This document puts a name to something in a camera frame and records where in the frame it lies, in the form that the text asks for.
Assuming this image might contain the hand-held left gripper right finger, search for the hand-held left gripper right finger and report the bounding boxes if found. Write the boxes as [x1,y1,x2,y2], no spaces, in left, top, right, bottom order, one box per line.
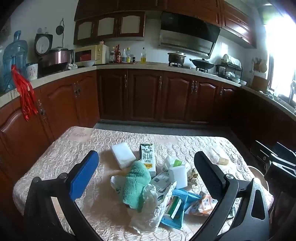
[194,151,270,241]

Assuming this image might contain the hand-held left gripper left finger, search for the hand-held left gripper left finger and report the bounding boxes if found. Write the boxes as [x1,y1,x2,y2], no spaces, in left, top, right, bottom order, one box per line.
[23,150,100,241]

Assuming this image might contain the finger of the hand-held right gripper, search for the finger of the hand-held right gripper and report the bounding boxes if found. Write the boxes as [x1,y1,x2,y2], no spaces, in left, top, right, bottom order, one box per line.
[270,142,296,163]
[251,140,296,179]

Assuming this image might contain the beige paper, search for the beige paper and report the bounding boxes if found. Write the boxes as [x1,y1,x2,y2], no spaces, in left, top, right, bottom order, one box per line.
[188,168,200,186]

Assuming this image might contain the green white milk carton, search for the green white milk carton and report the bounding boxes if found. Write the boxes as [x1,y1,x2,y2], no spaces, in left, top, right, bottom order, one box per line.
[139,143,157,178]

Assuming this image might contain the beige embossed tablecloth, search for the beige embossed tablecloth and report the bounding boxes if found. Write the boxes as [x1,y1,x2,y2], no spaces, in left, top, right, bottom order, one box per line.
[13,126,274,241]

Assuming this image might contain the orange patterned packet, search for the orange patterned packet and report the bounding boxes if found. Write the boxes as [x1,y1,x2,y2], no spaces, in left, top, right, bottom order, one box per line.
[184,191,219,216]

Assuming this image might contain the blue packet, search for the blue packet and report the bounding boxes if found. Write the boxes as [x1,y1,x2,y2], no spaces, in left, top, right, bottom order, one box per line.
[172,189,202,211]

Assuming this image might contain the white green packet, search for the white green packet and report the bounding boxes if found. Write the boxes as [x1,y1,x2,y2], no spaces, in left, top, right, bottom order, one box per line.
[165,156,185,171]

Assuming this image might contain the white foam block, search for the white foam block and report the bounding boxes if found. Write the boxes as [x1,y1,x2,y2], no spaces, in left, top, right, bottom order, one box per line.
[111,142,137,169]

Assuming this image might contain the green white small box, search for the green white small box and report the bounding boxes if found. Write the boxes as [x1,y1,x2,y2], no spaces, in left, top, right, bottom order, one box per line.
[165,196,183,219]

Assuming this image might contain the printed white packet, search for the printed white packet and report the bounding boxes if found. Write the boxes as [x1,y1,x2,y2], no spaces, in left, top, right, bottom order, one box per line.
[150,168,173,194]

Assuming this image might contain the green towel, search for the green towel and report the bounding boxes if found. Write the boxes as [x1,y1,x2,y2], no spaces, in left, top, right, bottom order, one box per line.
[122,160,152,212]

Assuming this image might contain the light blue wrapper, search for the light blue wrapper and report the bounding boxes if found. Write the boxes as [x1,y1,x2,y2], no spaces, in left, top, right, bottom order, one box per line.
[160,214,185,230]

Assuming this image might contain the wooden cutting board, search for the wooden cutting board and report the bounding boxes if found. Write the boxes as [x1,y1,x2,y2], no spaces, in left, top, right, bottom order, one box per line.
[251,75,270,91]

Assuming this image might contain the white plastic bag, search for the white plastic bag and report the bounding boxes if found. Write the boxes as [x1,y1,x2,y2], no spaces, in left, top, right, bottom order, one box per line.
[110,175,177,234]

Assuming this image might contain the hanging wooden utensils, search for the hanging wooden utensils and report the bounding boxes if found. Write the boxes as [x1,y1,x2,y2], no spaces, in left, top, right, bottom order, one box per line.
[252,58,267,73]

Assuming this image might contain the black dish rack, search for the black dish rack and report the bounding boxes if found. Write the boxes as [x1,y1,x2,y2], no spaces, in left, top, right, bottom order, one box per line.
[216,54,243,80]

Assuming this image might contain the window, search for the window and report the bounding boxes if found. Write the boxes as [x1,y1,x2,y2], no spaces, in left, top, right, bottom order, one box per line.
[264,14,296,102]

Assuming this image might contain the white cloth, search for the white cloth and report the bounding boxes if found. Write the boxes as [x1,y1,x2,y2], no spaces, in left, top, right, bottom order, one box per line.
[222,54,241,66]

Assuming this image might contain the wooden base cabinet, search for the wooden base cabinet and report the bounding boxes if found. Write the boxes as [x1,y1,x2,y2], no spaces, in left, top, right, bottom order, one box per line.
[0,68,296,209]

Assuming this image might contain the red tassel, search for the red tassel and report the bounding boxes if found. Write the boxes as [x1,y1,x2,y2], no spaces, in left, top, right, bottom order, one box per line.
[11,65,38,122]

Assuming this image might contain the black wok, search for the black wok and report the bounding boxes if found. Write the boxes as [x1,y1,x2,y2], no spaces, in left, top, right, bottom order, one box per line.
[190,58,215,70]

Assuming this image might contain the gas stove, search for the gas stove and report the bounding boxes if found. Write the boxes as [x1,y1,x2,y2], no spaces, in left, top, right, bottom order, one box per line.
[168,62,210,73]

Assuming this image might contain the white patterned mug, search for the white patterned mug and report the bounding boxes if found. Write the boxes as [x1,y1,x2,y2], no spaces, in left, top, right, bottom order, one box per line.
[26,63,38,81]

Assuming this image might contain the cream microwave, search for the cream microwave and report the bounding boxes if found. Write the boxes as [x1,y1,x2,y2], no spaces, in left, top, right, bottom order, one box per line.
[74,44,110,66]

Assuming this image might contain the rice cooker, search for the rice cooker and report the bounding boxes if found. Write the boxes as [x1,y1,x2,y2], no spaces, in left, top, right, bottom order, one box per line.
[38,47,75,70]

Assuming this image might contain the beige countertop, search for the beige countertop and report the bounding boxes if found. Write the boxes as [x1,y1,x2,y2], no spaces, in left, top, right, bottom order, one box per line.
[0,61,296,116]

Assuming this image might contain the stew pot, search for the stew pot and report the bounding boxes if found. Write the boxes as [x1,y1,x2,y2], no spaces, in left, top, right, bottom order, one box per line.
[168,52,186,66]

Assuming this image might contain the range hood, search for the range hood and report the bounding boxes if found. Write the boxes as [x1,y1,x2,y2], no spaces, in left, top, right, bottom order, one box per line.
[158,11,221,58]

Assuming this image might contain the kitchen scale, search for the kitchen scale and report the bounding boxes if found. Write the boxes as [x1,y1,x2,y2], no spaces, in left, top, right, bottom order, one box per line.
[35,33,53,56]

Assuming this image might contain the blue water jug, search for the blue water jug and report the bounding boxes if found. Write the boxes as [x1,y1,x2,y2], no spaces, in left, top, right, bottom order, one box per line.
[2,30,28,92]

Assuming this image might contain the glass door wall cabinet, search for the glass door wall cabinet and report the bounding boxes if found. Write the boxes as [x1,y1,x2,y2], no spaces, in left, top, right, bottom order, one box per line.
[73,10,146,45]

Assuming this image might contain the dark wooden wall cabinet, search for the dark wooden wall cabinet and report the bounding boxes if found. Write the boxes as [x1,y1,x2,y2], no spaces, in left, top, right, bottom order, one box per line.
[74,0,257,49]

